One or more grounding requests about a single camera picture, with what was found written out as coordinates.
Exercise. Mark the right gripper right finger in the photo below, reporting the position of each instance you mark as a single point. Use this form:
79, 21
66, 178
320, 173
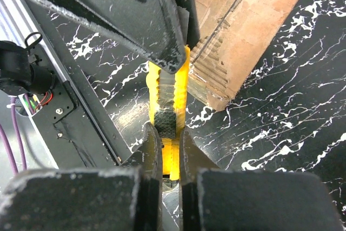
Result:
211, 198

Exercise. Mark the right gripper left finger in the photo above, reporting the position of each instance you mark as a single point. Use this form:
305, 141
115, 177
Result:
126, 197

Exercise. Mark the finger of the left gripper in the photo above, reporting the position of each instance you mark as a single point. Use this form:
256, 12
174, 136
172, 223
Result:
189, 22
148, 27

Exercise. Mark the brown cardboard express box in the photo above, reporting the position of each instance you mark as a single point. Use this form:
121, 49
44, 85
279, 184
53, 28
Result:
234, 35

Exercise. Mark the yellow utility knife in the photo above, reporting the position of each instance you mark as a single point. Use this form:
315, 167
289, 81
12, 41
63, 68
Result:
167, 108

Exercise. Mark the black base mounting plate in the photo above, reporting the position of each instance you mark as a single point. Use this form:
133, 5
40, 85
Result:
81, 124

